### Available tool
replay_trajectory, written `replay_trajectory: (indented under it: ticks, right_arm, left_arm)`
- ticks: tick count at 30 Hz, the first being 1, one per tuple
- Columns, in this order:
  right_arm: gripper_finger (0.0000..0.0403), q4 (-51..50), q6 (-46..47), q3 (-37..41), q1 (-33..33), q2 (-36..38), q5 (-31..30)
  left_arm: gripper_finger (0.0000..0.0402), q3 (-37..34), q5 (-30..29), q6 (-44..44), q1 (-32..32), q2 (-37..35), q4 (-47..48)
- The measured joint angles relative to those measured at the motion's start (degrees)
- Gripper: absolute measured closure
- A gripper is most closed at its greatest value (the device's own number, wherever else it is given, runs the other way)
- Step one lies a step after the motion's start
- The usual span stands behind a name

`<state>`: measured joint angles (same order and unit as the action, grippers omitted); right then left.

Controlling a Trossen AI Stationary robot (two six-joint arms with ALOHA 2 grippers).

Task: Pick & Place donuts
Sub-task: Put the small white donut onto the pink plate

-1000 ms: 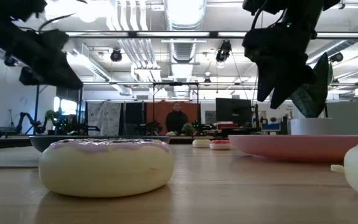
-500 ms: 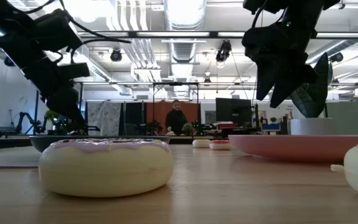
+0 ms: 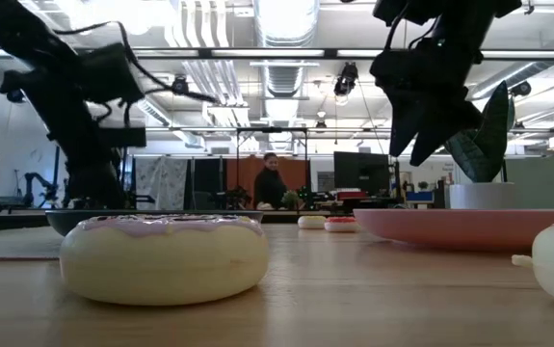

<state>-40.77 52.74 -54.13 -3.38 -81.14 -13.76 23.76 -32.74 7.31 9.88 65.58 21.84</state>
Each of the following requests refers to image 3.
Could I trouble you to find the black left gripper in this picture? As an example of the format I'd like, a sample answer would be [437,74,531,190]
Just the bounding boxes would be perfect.
[35,91,147,211]

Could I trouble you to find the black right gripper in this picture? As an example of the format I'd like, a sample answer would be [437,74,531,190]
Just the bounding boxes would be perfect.
[389,21,484,168]

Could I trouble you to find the large lilac icing donut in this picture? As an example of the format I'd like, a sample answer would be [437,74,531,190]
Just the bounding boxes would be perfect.
[58,214,271,307]

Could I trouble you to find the small red icing donut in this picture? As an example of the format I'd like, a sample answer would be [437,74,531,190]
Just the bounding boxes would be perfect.
[323,216,360,233]

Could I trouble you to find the small yellow icing donut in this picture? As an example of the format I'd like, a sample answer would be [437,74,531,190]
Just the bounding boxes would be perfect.
[297,215,328,230]

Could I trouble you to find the black round plate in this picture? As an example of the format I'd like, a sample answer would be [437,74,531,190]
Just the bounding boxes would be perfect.
[44,209,264,237]

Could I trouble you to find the green snake plant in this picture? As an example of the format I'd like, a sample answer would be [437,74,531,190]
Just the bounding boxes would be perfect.
[444,80,516,184]

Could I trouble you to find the grey patterned curtain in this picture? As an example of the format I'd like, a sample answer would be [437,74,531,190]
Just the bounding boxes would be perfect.
[134,157,189,211]

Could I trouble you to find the black computer monitor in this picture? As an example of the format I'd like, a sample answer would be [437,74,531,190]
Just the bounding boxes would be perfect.
[332,150,391,198]

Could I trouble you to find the white plant pot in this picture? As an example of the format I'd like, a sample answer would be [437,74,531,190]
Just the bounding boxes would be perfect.
[448,181,516,211]

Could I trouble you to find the pink round plate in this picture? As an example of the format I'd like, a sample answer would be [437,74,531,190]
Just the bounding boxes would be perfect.
[353,207,554,253]

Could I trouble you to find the grey woven placemat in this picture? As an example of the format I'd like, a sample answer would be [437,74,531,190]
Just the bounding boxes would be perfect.
[0,225,66,261]

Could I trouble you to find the grey green partition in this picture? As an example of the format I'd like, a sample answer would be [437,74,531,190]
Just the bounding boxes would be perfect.
[505,157,554,211]

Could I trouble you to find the orange partition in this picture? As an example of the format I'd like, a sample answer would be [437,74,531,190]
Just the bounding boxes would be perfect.
[225,156,312,209]

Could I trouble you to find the small background potted plant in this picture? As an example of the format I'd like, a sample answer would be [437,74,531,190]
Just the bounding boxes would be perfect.
[280,190,302,209]

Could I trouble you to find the person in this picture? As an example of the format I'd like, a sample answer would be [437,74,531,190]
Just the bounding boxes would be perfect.
[253,151,288,211]

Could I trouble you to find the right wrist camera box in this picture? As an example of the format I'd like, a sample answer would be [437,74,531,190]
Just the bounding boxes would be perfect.
[370,47,422,93]

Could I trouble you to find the black overhead camera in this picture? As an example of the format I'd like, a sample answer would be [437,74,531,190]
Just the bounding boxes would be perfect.
[332,61,359,97]

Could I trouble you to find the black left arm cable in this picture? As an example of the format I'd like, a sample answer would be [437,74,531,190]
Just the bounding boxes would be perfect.
[52,20,220,105]

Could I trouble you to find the black metal frame stand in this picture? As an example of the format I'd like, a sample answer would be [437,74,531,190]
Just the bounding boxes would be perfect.
[235,126,310,211]

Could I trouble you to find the silver ceiling duct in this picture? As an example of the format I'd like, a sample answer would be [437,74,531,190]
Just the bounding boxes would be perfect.
[251,0,322,126]

